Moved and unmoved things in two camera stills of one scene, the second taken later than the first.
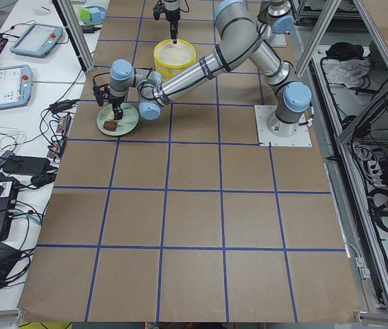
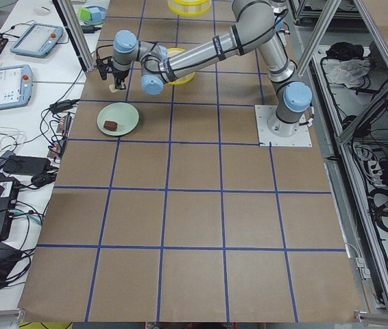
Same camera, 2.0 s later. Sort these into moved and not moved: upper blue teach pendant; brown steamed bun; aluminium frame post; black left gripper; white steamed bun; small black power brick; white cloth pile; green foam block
Moved: black left gripper; white steamed bun
Not moved: green foam block; small black power brick; upper blue teach pendant; brown steamed bun; white cloth pile; aluminium frame post
